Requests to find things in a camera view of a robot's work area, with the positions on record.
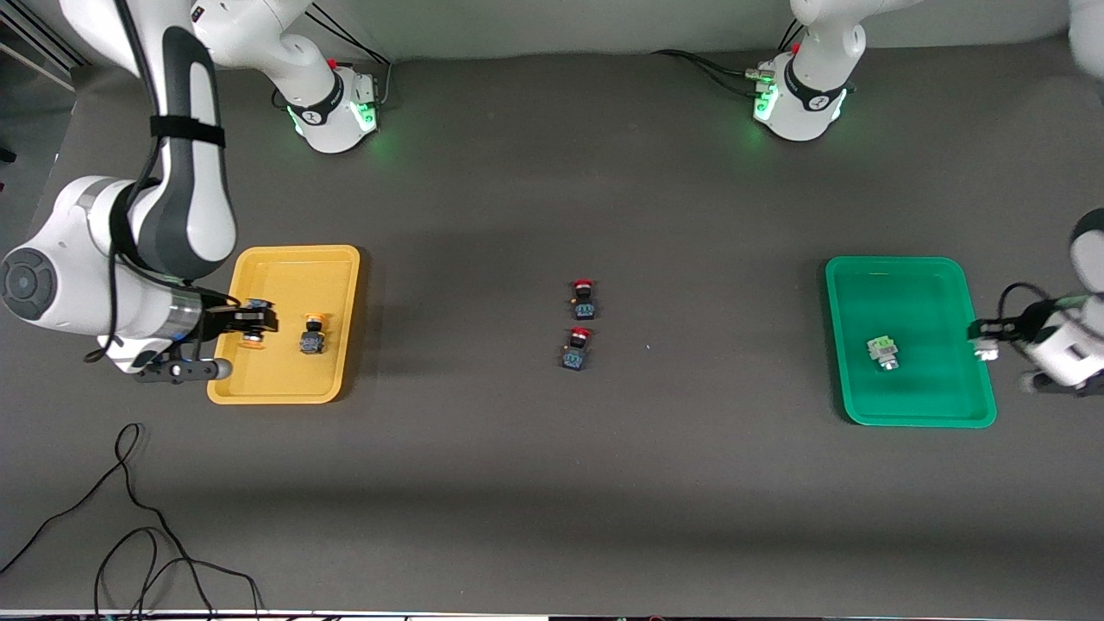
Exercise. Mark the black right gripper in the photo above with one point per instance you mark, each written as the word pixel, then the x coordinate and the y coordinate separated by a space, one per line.
pixel 219 323

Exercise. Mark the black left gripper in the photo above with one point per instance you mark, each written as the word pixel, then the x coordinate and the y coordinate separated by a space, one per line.
pixel 1016 328

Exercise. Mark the green button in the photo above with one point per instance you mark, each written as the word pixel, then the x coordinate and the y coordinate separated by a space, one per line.
pixel 985 350
pixel 881 352

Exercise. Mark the yellow push button switch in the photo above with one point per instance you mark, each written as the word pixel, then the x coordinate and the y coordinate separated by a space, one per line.
pixel 312 341
pixel 253 342

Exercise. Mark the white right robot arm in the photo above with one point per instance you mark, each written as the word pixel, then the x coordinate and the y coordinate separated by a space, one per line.
pixel 78 259

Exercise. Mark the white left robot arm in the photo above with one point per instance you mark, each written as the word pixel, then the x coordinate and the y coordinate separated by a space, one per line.
pixel 811 86

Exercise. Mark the yellow plastic tray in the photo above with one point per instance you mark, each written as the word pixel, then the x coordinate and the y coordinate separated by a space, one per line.
pixel 285 379

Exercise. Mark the green plastic tray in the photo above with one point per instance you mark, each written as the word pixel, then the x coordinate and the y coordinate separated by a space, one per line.
pixel 923 302

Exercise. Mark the dark grey table mat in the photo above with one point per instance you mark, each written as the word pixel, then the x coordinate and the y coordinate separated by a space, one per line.
pixel 552 483

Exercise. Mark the red push button switch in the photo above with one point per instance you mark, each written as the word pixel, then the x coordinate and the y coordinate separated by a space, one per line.
pixel 575 354
pixel 584 304

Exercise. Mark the aluminium frame rail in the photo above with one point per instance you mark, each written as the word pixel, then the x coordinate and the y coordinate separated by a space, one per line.
pixel 43 52

